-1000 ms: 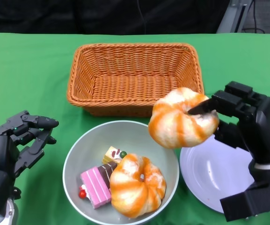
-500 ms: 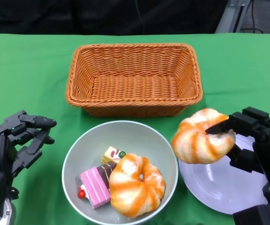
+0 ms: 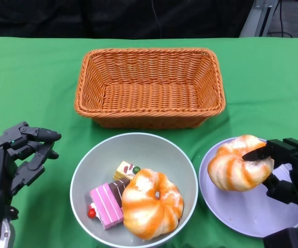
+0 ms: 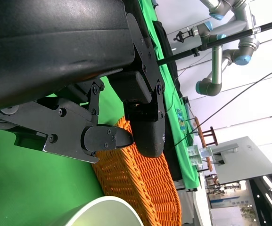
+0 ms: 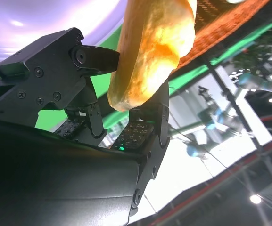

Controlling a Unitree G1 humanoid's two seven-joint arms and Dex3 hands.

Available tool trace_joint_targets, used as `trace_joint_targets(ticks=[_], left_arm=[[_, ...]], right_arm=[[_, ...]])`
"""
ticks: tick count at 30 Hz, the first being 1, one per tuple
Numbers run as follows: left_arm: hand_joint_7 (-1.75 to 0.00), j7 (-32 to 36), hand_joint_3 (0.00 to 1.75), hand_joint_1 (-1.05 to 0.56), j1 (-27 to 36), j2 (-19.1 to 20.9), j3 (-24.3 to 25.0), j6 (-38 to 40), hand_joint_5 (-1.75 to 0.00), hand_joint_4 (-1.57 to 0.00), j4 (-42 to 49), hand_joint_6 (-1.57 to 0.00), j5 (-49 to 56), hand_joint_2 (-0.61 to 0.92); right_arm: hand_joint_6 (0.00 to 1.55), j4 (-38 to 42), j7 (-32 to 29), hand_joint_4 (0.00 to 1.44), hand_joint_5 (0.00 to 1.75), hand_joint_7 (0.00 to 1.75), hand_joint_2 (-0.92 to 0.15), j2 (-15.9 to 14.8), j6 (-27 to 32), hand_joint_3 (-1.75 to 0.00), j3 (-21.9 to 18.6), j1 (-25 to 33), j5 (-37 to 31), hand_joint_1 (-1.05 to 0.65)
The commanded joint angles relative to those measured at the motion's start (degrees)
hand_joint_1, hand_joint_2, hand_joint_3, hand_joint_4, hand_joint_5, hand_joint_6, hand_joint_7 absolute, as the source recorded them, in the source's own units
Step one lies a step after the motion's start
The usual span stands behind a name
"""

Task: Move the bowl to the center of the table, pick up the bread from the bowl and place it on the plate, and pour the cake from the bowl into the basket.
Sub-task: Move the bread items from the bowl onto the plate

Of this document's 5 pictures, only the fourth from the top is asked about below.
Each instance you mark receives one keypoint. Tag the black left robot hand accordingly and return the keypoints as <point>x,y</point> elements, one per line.
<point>55,47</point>

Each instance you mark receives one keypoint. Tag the grey round bowl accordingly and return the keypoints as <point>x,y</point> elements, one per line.
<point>102,212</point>

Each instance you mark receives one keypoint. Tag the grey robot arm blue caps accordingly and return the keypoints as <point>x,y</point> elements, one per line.
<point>217,63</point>

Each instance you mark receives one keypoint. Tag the orange wicker basket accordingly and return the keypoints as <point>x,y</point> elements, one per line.
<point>138,179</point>

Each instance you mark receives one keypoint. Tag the green tablecloth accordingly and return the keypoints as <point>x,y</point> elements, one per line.
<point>20,183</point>

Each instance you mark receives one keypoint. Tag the green white small carton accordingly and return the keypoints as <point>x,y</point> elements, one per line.
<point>193,155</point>

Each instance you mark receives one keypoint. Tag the green cloth with print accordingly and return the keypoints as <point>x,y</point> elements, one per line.
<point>187,164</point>

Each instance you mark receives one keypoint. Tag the brown wooden stand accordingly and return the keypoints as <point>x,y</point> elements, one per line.
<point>214,136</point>

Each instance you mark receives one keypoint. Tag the blue white small carton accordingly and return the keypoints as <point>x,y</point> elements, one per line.
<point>206,153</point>

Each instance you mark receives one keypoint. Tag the black metal pole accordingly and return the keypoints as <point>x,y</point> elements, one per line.
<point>270,24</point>

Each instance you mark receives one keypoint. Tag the grey flat monitor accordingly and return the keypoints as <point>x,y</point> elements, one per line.
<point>244,162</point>

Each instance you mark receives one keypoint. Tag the blue white banner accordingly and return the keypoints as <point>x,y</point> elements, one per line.
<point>224,202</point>

